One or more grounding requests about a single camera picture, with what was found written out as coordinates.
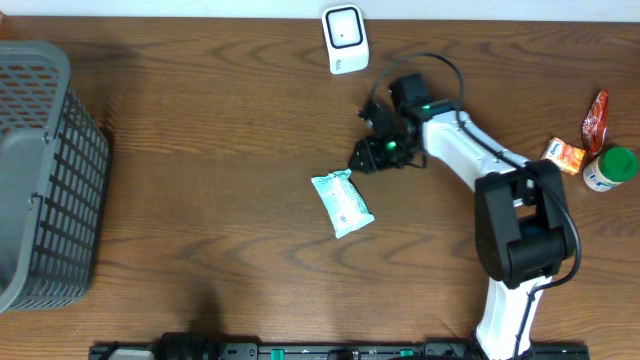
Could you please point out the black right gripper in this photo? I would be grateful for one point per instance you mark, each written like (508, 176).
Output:
(368, 145)

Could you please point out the teal wet wipes pack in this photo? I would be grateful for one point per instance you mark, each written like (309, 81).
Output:
(346, 208)

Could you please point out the small orange snack packet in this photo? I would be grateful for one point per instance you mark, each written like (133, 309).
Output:
(566, 157)

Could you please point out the orange chocolate bar wrapper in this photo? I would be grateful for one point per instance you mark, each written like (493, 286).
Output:
(594, 126)

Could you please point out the green lid jar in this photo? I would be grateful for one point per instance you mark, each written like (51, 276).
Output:
(610, 169)

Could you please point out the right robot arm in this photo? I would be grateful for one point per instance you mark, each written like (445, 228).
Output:
(523, 229)

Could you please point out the white barcode scanner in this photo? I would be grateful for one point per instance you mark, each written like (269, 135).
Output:
(346, 39)

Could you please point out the grey plastic basket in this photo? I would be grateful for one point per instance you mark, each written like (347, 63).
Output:
(55, 164)

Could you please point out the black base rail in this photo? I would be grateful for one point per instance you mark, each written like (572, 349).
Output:
(196, 347)

